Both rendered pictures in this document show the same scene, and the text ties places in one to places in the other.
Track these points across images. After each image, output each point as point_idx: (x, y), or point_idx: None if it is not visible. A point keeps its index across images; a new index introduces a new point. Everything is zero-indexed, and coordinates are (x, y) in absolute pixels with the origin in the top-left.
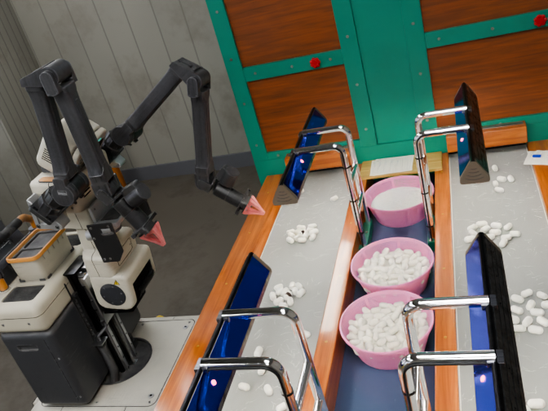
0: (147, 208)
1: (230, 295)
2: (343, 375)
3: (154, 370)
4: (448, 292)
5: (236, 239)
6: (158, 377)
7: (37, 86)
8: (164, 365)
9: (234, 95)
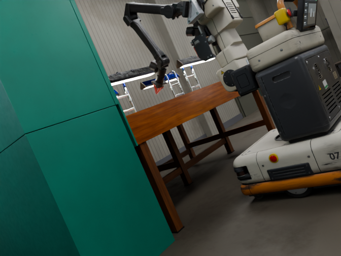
0: (198, 53)
1: (188, 57)
2: None
3: (272, 135)
4: None
5: (175, 97)
6: (269, 135)
7: None
8: (266, 138)
9: (96, 50)
